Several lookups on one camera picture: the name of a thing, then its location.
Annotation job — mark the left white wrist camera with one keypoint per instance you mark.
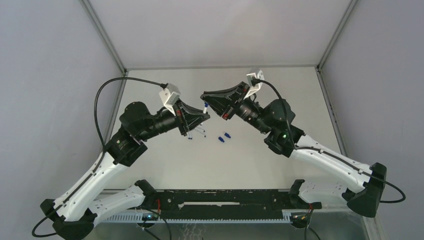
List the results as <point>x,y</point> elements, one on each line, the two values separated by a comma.
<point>169,95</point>

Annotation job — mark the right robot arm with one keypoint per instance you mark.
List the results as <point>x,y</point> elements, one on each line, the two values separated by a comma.
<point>359,186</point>

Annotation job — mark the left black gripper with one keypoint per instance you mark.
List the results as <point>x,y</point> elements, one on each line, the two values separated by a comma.
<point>181,118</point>

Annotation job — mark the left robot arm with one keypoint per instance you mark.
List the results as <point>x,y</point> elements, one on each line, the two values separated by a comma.
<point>75,214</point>

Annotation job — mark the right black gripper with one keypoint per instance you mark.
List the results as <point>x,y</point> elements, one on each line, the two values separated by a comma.
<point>223,104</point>

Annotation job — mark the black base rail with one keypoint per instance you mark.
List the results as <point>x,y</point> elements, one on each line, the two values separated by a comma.
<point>226,204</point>

